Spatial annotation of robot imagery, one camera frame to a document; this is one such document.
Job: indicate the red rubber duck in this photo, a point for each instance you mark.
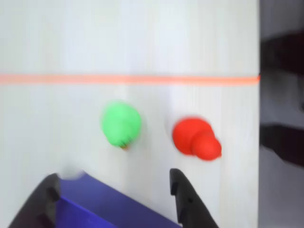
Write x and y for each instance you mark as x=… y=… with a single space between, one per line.
x=190 y=135

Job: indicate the orange tape strip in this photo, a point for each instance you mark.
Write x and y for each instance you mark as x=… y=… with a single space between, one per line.
x=118 y=79

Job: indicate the dark blurry furniture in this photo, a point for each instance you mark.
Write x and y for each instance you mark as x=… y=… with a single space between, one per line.
x=285 y=140

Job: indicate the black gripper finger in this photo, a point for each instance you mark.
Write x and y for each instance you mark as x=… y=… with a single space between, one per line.
x=190 y=209
x=38 y=197

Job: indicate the green rubber duck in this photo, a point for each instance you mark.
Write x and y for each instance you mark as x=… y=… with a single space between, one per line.
x=121 y=123

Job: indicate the blue plastic box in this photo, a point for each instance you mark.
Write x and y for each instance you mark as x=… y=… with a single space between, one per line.
x=95 y=202

